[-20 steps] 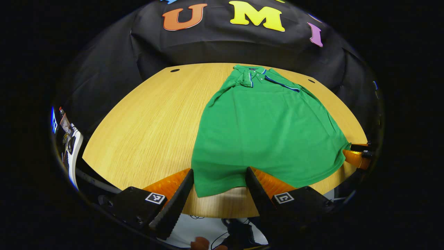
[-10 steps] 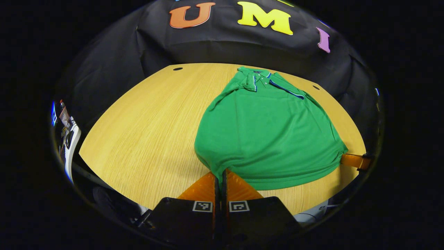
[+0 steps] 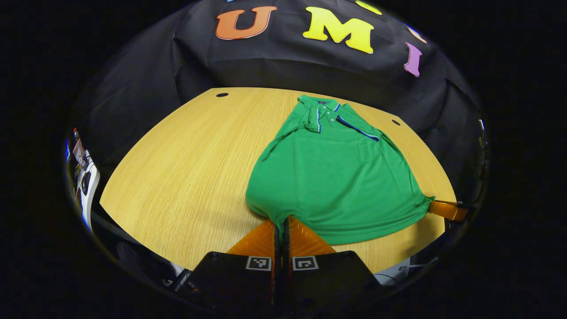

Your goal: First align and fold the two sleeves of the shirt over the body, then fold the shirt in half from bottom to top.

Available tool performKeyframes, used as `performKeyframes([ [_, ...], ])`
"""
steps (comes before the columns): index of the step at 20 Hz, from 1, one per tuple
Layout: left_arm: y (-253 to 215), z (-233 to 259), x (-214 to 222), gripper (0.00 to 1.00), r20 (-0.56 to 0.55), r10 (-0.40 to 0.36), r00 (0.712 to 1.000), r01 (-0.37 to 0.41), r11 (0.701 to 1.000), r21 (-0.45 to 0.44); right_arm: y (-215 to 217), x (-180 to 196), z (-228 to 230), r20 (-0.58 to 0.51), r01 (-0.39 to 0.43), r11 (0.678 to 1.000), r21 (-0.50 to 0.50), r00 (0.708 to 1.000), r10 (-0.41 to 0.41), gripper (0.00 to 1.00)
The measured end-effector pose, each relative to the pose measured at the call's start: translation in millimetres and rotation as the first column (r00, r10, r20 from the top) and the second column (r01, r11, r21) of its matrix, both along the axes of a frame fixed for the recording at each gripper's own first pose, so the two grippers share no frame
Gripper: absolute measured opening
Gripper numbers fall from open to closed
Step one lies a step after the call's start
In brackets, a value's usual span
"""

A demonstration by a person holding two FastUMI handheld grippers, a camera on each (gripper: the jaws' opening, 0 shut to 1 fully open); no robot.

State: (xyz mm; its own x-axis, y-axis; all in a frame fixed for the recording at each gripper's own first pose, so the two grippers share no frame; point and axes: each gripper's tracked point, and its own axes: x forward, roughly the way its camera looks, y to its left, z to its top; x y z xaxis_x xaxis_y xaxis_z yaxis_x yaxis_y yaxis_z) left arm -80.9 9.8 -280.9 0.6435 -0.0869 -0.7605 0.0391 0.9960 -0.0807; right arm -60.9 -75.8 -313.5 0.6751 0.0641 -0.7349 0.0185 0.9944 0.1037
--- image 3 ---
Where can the green T-shirt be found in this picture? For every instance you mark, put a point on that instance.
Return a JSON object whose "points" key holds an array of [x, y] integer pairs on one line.
{"points": [[336, 177]]}

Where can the white side desk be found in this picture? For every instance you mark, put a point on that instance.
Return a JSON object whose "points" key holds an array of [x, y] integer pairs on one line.
{"points": [[94, 181]]}

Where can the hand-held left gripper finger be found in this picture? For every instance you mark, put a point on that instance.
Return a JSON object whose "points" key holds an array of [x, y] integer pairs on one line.
{"points": [[286, 248], [276, 248]]}

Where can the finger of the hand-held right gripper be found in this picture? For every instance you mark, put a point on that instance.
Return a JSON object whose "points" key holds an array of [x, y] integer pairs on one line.
{"points": [[447, 210]]}

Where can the black computer mouse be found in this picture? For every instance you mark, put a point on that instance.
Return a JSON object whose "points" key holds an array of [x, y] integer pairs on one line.
{"points": [[85, 182]]}

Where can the black backdrop cloth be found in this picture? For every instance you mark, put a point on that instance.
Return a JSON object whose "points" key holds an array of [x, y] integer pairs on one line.
{"points": [[288, 66]]}

